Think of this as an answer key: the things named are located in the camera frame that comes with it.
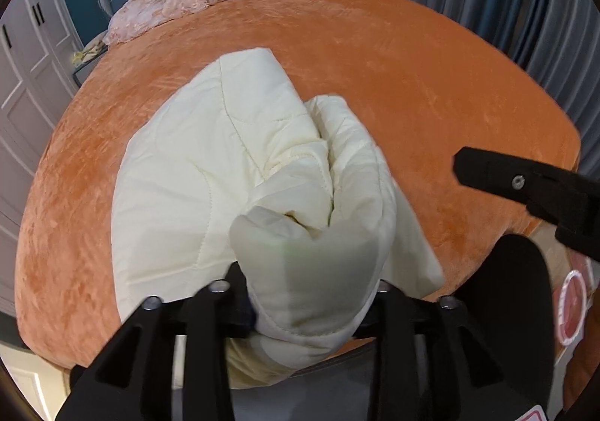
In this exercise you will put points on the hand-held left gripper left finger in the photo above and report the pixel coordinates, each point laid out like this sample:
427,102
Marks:
234,294

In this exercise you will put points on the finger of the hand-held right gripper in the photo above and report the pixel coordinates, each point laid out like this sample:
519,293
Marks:
497,172

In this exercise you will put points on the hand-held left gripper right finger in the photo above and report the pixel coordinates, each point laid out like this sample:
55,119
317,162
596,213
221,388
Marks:
382,308

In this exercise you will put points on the cream quilted jacket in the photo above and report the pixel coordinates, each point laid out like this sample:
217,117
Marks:
211,168

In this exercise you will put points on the orange plush bed blanket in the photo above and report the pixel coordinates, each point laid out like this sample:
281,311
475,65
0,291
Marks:
422,97

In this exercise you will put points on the round red floor mat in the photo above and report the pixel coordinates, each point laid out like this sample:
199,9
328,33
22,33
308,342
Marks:
572,308

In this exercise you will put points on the dark bedside table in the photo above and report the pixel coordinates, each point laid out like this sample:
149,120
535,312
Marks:
86,69

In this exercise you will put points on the yellow white crumpled item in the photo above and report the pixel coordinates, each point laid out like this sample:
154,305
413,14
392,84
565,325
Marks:
86,53

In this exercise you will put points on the white panelled wardrobe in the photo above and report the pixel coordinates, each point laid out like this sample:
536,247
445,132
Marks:
28,74

